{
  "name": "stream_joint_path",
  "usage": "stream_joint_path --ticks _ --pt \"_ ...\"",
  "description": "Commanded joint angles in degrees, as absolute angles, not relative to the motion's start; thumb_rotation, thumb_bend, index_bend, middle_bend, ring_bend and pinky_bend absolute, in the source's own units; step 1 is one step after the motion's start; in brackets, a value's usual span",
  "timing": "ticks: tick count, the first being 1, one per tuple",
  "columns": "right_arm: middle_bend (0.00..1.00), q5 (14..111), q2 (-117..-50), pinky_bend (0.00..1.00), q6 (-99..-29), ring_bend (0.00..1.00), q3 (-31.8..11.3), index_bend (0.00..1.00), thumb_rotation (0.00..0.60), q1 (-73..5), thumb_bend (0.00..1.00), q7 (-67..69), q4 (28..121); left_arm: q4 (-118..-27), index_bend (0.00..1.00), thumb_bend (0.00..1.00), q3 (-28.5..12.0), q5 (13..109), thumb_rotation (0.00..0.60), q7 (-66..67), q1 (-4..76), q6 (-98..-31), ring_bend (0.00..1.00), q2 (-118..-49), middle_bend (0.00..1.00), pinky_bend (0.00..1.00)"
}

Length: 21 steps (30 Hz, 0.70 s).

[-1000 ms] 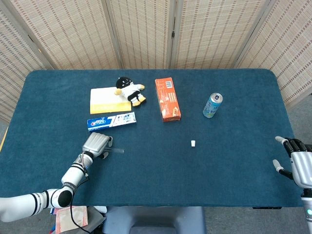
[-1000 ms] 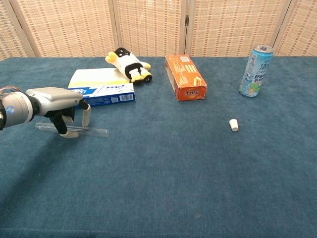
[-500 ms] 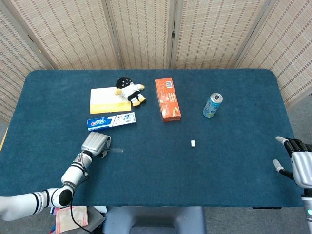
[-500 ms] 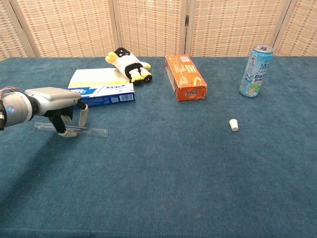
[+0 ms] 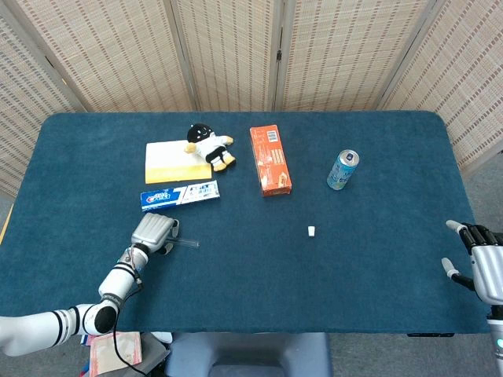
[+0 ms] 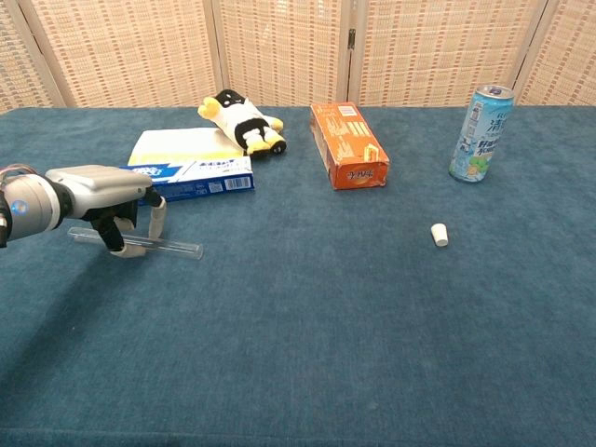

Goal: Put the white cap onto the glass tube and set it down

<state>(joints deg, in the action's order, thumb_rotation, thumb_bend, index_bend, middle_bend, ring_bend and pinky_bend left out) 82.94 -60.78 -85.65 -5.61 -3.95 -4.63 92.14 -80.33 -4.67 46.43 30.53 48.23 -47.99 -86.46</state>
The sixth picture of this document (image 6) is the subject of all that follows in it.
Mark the black white plush doll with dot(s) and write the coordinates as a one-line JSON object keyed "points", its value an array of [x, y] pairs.
{"points": [[242, 121]]}

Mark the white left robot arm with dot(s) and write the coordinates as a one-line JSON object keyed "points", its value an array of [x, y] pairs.
{"points": [[28, 209]]}

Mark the light blue drink can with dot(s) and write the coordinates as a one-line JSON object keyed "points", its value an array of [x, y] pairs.
{"points": [[482, 135]]}

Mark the clear plastic tube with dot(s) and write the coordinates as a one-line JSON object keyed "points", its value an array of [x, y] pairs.
{"points": [[181, 249]]}

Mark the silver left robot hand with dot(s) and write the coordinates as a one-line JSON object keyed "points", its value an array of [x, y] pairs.
{"points": [[102, 184]]}

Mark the orange cardboard box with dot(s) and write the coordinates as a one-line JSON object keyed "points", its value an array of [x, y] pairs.
{"points": [[349, 144]]}

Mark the white yellow flat box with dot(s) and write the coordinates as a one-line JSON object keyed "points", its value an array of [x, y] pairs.
{"points": [[177, 142]]}

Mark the bamboo folding screen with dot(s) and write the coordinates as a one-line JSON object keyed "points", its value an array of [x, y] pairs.
{"points": [[279, 51]]}

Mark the blue white toothpaste box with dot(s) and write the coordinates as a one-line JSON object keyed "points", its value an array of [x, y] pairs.
{"points": [[209, 179]]}

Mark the white rubber stopper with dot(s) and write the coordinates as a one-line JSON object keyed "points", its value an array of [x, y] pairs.
{"points": [[439, 234]]}

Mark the dark blue table cloth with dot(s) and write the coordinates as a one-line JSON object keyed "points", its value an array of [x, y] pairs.
{"points": [[298, 326]]}

